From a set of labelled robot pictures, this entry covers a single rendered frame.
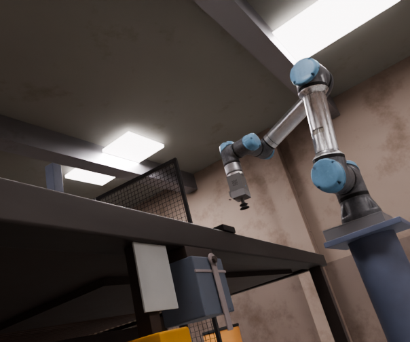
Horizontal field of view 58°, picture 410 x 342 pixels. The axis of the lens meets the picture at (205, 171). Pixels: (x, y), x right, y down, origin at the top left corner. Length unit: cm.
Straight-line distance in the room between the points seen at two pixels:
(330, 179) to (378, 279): 37
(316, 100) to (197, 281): 94
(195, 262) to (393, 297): 83
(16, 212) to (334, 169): 108
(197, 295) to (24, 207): 39
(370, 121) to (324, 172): 362
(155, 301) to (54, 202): 25
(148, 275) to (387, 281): 94
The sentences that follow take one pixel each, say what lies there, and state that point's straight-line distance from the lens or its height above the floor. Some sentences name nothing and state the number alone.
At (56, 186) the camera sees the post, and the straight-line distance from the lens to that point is 352.
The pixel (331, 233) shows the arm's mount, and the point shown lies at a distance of 148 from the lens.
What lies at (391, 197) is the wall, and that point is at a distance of 474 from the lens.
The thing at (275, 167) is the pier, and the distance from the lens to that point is 507.
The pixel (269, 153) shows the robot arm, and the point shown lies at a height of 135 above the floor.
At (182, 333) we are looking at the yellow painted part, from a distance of 68.
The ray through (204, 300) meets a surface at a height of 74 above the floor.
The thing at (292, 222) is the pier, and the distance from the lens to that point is 487.
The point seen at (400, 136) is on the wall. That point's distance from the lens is 487.
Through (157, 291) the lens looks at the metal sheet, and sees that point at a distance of 69.
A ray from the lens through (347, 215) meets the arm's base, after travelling 151.
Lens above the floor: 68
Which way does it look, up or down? 23 degrees up
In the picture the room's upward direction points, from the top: 16 degrees counter-clockwise
